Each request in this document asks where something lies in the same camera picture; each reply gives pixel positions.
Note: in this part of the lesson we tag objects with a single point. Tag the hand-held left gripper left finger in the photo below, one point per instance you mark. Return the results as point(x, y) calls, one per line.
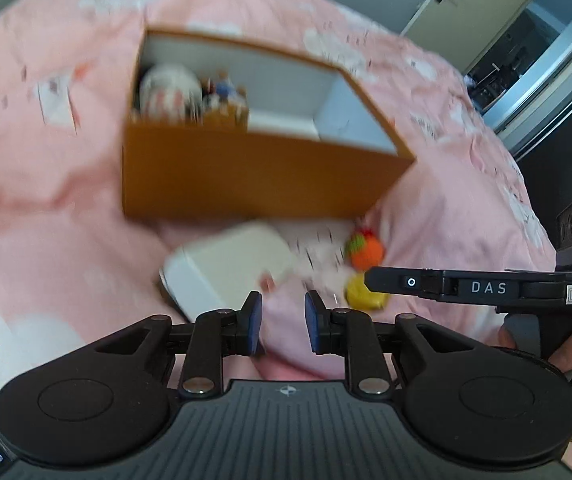
point(252, 325)

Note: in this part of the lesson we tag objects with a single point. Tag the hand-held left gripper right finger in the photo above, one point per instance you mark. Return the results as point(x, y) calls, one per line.
point(313, 325)

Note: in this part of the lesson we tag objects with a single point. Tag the orange crochet ball toy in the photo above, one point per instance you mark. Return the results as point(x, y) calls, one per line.
point(366, 250)

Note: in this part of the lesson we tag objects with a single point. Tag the pink striped white plush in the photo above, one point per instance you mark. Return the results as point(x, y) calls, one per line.
point(168, 90)

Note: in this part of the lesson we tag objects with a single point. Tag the brown bear plush blue shirt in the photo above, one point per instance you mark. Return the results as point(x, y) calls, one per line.
point(223, 97)

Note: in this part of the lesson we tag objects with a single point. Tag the orange cardboard box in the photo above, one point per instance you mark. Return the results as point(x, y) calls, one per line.
point(246, 180)

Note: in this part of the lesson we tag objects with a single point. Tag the beige door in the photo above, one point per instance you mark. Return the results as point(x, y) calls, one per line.
point(476, 10)

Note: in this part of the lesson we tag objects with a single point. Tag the pink printed blanket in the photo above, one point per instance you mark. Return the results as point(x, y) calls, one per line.
point(41, 185)

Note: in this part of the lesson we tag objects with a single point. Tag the white long box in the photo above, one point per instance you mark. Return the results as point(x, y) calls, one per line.
point(231, 270)

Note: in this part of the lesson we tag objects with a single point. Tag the plain pink pillow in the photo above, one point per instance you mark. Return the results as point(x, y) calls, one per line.
point(456, 210)

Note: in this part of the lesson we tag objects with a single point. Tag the yellow round toy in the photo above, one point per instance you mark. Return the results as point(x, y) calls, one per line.
point(363, 292)

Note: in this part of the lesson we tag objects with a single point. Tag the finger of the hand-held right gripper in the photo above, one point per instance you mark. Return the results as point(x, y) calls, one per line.
point(396, 281)

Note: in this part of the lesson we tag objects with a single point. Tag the adjoining room doorway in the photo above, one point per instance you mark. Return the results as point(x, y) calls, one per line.
point(541, 70)

